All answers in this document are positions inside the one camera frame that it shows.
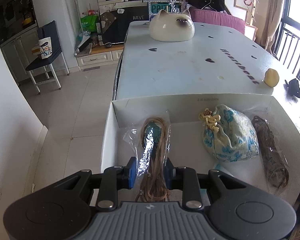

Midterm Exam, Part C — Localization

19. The cartoon printed tote bag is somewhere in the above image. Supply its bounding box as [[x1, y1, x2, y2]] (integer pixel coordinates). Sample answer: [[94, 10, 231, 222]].
[[31, 37, 52, 59]]

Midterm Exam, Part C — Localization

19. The bagged tan tassel cord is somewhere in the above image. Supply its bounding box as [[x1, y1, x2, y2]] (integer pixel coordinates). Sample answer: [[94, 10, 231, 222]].
[[122, 109, 172, 203]]

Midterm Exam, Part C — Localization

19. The yellow soft sponge ball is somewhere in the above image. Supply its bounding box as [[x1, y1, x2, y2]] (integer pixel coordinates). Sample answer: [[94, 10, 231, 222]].
[[263, 68, 280, 88]]

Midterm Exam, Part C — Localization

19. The blue floral fabric pouch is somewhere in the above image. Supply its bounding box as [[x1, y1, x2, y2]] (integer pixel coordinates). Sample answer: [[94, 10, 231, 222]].
[[199, 104, 259, 162]]

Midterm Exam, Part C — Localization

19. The pink upholstered chair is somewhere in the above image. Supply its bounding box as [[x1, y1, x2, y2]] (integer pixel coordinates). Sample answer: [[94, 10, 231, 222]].
[[189, 7, 245, 34]]

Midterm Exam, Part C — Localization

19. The green plastic bag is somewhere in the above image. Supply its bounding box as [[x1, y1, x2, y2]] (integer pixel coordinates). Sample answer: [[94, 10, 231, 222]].
[[81, 15, 99, 32]]

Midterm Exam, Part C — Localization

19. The teal poizon sign box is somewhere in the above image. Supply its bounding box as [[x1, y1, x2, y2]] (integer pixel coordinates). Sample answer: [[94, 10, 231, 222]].
[[144, 0, 183, 21]]

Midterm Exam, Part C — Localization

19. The white cat-shaped ceramic dish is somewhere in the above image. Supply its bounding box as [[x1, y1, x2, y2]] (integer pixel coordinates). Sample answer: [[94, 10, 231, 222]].
[[149, 9, 195, 42]]

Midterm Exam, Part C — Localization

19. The white shallow cardboard box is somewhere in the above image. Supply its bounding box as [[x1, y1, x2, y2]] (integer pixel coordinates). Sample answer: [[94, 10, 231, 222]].
[[101, 94, 300, 203]]

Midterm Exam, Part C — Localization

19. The dark blue folding chair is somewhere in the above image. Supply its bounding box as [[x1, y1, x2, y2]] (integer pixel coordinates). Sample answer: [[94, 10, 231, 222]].
[[25, 20, 70, 94]]

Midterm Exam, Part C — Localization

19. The beige window curtain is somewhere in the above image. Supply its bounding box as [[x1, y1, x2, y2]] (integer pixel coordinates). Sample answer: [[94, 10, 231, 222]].
[[256, 0, 285, 54]]

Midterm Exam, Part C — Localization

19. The bagged dark brown cord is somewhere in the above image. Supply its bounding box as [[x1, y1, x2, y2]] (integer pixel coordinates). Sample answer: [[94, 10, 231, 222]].
[[250, 114, 291, 196]]

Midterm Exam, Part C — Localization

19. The black fabric scrunchie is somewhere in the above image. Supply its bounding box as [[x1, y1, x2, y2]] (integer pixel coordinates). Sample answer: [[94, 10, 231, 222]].
[[285, 78, 300, 98]]

